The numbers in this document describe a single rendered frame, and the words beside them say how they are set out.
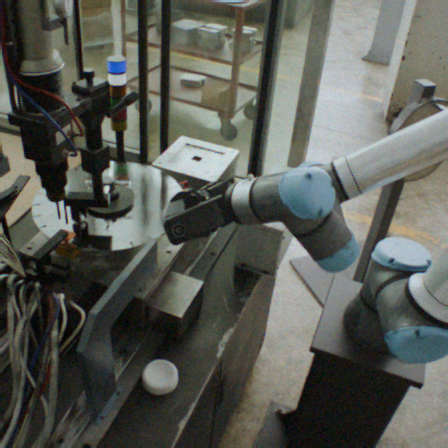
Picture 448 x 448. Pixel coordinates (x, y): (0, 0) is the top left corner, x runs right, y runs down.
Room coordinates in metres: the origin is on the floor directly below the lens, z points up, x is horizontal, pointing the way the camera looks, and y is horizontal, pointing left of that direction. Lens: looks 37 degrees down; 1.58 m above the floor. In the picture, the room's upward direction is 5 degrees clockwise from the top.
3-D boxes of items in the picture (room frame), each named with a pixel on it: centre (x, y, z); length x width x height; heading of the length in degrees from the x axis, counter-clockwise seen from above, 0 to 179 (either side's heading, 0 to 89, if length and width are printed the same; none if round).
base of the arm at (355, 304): (0.76, -0.37, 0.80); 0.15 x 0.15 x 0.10
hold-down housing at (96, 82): (0.78, 0.25, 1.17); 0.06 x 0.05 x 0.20; 152
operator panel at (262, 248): (1.03, -0.13, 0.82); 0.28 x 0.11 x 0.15; 161
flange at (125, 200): (0.86, 0.25, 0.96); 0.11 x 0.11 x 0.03
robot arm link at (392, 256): (0.75, -0.37, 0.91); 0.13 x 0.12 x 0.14; 2
